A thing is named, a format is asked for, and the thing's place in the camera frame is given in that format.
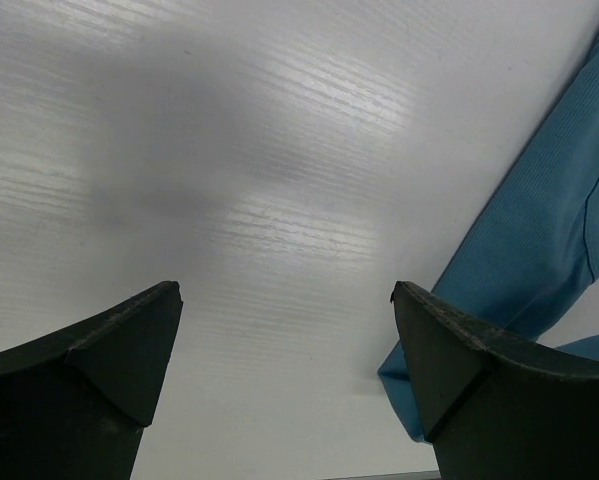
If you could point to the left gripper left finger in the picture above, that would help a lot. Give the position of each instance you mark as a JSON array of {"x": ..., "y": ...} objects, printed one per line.
[{"x": 74, "y": 403}]

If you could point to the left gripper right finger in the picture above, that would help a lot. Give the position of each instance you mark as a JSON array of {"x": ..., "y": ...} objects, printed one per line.
[{"x": 493, "y": 404}]

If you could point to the teal tank top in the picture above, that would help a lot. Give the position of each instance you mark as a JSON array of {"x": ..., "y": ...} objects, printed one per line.
[{"x": 534, "y": 249}]

